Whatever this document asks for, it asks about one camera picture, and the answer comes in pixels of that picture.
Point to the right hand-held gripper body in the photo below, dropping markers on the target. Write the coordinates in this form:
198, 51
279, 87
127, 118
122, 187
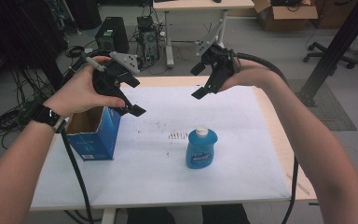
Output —
222, 63

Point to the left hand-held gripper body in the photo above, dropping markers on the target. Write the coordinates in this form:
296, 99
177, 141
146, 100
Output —
110, 79

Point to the blue cardboard box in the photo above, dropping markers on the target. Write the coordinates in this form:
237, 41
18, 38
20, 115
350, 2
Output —
102, 137

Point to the blue bottle with white cap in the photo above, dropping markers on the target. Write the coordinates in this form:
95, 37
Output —
200, 152

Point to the person's right hand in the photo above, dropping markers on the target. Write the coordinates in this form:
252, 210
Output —
251, 74

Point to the person's left hand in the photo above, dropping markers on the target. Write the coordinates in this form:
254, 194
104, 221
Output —
74, 93

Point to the black computer tower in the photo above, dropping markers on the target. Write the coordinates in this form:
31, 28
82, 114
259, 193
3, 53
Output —
113, 34

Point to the open computer case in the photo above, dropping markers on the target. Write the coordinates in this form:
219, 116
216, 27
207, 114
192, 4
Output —
148, 39

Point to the beige desk with white legs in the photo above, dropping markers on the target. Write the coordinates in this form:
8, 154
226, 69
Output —
199, 4

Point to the white paper sheet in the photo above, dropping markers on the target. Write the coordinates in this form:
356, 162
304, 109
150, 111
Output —
236, 149

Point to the black wrist watch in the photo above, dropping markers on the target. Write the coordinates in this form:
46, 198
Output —
46, 116

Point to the open brown cardboard box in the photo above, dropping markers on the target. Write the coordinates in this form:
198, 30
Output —
284, 15

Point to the black office chair base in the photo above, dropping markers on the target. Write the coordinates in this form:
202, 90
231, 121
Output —
329, 54

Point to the white table leg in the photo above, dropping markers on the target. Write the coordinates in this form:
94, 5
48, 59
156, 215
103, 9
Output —
108, 216

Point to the grey floor mat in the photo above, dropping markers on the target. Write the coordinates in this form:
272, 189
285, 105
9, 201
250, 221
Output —
329, 109

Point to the closed brown cardboard box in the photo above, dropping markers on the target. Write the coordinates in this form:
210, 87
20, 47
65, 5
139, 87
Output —
332, 12

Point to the person's right leg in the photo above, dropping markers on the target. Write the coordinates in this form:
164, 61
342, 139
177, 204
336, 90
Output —
225, 214

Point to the black metal stand post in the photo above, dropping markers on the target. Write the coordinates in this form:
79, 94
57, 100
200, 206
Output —
338, 46

